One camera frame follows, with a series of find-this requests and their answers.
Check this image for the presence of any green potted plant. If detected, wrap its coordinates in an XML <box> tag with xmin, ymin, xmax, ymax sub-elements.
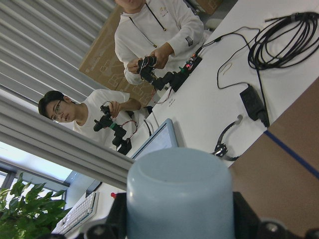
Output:
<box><xmin>0</xmin><ymin>173</ymin><xmax>70</xmax><ymax>239</ymax></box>

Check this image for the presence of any blue teach pendant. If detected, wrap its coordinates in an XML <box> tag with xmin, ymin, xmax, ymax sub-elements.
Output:
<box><xmin>130</xmin><ymin>119</ymin><xmax>178</xmax><ymax>160</ymax></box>

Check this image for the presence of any person in white hoodie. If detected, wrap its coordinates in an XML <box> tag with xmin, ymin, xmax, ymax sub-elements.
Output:
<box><xmin>115</xmin><ymin>0</ymin><xmax>209</xmax><ymax>85</ymax></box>

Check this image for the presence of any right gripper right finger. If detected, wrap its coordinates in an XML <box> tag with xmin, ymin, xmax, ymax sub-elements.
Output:
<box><xmin>231</xmin><ymin>191</ymin><xmax>319</xmax><ymax>239</ymax></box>

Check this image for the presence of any aluminium frame post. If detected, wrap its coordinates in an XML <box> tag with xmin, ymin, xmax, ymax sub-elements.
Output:
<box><xmin>0</xmin><ymin>97</ymin><xmax>133</xmax><ymax>190</ymax></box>

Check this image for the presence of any black power adapter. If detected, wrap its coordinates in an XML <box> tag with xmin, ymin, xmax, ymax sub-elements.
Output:
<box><xmin>240</xmin><ymin>84</ymin><xmax>270</xmax><ymax>127</ymax></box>

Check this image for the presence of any white keyboard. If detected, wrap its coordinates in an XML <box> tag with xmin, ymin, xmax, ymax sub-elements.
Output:
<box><xmin>52</xmin><ymin>192</ymin><xmax>100</xmax><ymax>236</ymax></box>

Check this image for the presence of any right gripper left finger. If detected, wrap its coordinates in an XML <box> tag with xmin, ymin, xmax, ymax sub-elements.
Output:
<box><xmin>51</xmin><ymin>192</ymin><xmax>128</xmax><ymax>239</ymax></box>

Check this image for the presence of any person with glasses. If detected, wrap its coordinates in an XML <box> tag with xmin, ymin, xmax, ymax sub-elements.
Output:
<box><xmin>38</xmin><ymin>89</ymin><xmax>149</xmax><ymax>150</ymax></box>

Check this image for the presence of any coiled black cable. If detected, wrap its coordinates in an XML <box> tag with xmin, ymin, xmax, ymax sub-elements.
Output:
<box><xmin>247</xmin><ymin>11</ymin><xmax>319</xmax><ymax>71</ymax></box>

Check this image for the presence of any light blue plastic cup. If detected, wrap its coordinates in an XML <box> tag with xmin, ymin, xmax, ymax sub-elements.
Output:
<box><xmin>127</xmin><ymin>147</ymin><xmax>235</xmax><ymax>239</ymax></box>

